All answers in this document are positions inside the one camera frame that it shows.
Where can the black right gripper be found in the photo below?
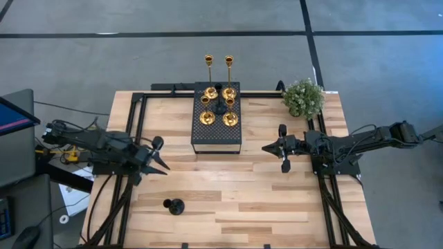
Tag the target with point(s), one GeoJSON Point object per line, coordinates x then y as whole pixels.
{"type": "Point", "coordinates": [292, 145]}

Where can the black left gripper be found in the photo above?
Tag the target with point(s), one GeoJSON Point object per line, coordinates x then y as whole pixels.
{"type": "Point", "coordinates": [143, 157]}

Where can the short gold candlestick holder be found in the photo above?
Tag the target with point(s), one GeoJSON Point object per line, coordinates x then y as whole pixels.
{"type": "Point", "coordinates": [230, 119]}
{"type": "Point", "coordinates": [207, 118]}

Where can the tall black candlestick holder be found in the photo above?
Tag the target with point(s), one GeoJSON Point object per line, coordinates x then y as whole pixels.
{"type": "Point", "coordinates": [219, 110]}

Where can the tall gold candlestick holder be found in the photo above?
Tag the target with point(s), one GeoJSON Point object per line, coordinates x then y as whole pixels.
{"type": "Point", "coordinates": [229, 93]}
{"type": "Point", "coordinates": [210, 92]}

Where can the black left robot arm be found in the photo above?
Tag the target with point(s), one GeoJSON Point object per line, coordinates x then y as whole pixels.
{"type": "Point", "coordinates": [104, 143]}

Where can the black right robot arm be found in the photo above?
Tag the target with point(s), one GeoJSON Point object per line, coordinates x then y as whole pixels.
{"type": "Point", "coordinates": [346, 145]}

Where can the short black candlestick holder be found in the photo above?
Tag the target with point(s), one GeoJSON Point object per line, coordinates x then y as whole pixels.
{"type": "Point", "coordinates": [177, 207]}

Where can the green potted plant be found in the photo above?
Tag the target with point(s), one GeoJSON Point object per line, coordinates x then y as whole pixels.
{"type": "Point", "coordinates": [304, 98]}

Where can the black perforated metal rack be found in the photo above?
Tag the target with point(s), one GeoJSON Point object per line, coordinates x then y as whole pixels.
{"type": "Point", "coordinates": [214, 136]}

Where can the white sticker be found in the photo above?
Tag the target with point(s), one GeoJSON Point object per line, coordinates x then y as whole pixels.
{"type": "Point", "coordinates": [331, 92]}

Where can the white paper sheet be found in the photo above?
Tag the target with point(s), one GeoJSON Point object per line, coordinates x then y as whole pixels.
{"type": "Point", "coordinates": [74, 197]}

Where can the black support beam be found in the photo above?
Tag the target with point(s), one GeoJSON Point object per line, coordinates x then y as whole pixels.
{"type": "Point", "coordinates": [65, 178]}

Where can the white tape roll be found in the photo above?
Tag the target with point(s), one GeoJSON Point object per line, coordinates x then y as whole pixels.
{"type": "Point", "coordinates": [61, 219]}

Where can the grey side desk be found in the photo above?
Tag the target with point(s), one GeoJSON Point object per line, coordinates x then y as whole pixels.
{"type": "Point", "coordinates": [17, 162]}

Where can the black computer mouse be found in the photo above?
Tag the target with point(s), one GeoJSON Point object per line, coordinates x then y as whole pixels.
{"type": "Point", "coordinates": [26, 238]}

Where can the blue screen monitor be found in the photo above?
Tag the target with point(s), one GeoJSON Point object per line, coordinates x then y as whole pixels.
{"type": "Point", "coordinates": [14, 119]}

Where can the black keyboard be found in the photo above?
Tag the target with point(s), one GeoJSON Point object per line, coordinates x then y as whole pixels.
{"type": "Point", "coordinates": [6, 218]}

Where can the grey stand leg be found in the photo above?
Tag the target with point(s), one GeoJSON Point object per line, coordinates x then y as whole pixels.
{"type": "Point", "coordinates": [432, 133]}

